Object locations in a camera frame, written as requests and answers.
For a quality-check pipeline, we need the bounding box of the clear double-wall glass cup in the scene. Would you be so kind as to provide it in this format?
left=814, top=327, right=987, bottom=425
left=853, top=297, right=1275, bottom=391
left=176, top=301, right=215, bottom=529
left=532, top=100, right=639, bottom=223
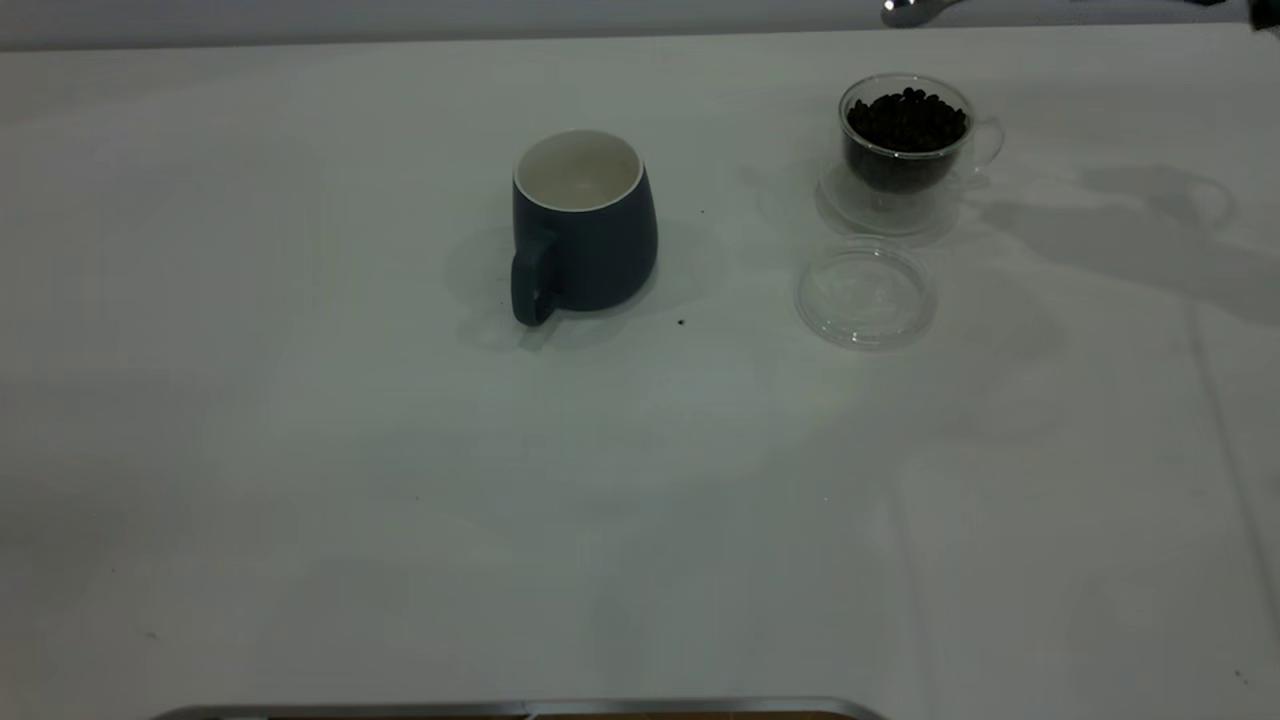
left=818, top=72, right=1005, bottom=237

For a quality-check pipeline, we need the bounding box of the coffee beans heap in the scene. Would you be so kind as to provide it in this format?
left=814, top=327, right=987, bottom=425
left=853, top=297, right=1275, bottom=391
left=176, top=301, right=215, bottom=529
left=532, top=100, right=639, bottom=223
left=845, top=88, right=969, bottom=194

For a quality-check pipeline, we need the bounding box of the metal spoon light-blue handle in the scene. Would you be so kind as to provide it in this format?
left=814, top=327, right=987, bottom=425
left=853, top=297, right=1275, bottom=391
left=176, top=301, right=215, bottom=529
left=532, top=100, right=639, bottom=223
left=881, top=0, right=966, bottom=28

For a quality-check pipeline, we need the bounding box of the dark grey-blue ceramic mug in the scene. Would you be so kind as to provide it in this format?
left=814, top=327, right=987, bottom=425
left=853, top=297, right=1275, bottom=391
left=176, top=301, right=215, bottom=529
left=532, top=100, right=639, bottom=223
left=510, top=129, right=660, bottom=328

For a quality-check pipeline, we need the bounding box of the clear round glass dish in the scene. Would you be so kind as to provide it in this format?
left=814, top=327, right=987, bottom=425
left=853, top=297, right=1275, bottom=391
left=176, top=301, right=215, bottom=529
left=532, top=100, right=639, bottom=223
left=795, top=236, right=938, bottom=351

